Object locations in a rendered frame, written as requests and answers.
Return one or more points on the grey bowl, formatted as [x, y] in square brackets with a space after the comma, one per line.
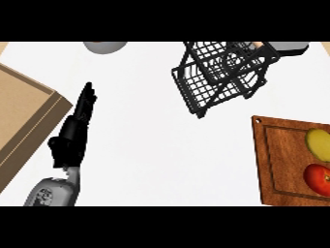
[103, 46]

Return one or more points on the open wooden drawer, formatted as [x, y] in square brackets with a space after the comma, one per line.
[9, 116]

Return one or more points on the yellow-green lemon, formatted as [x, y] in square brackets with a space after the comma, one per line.
[321, 145]

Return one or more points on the red tomato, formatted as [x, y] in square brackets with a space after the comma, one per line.
[321, 179]

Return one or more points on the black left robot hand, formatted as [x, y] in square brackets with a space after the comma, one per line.
[74, 129]

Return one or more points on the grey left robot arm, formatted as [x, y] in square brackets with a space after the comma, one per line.
[50, 192]

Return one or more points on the brown wooden cutting board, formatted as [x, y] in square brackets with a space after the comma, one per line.
[286, 168]

